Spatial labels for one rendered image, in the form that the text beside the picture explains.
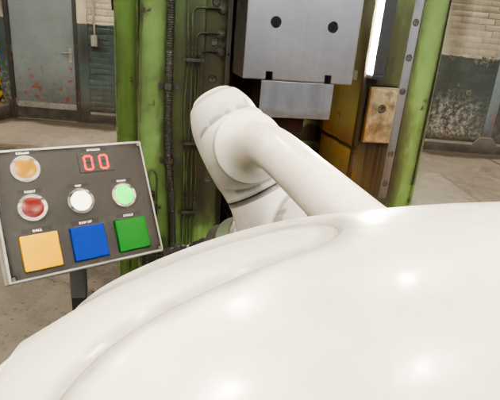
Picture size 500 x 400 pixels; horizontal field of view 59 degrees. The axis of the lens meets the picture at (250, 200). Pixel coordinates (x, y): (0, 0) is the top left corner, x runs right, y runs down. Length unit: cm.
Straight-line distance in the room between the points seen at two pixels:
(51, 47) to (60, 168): 668
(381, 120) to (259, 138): 95
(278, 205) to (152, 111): 73
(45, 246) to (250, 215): 52
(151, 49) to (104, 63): 616
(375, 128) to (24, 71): 692
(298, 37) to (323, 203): 81
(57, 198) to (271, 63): 61
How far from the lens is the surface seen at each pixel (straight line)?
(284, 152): 49
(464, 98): 791
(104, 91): 749
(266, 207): 65
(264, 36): 118
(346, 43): 125
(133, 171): 112
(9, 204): 105
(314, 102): 123
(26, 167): 106
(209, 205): 140
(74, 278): 123
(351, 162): 147
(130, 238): 108
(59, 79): 773
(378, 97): 144
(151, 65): 129
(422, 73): 153
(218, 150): 61
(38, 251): 103
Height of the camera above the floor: 146
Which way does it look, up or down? 20 degrees down
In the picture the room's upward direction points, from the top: 5 degrees clockwise
